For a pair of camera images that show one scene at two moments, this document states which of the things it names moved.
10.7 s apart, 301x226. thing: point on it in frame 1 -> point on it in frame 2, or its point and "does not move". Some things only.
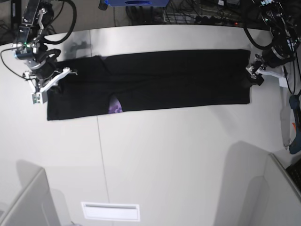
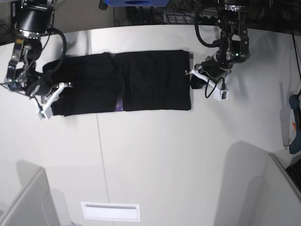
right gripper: (273, 58) -> (217, 69)
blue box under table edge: (135, 3) does not move
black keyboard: (294, 170) does not move
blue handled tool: (294, 147) does not move
